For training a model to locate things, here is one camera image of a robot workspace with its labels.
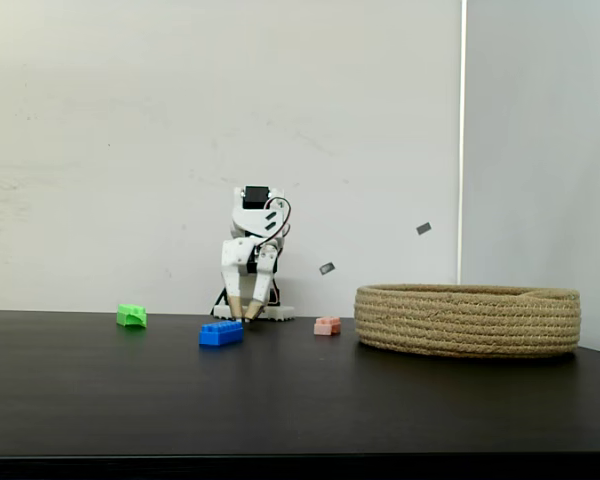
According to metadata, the blue lego block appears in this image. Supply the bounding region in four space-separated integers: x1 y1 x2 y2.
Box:
198 320 245 348

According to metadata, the pink lego block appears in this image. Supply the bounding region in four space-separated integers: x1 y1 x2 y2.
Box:
313 315 342 336

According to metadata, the green lego block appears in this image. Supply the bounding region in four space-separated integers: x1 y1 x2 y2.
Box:
116 303 149 329

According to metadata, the white vertical corner trim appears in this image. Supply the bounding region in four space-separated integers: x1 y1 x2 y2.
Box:
457 0 469 286

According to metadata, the woven rope basket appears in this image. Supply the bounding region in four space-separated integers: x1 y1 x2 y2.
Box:
353 283 582 358

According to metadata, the red and black wire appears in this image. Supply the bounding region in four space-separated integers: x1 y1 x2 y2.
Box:
257 197 292 251

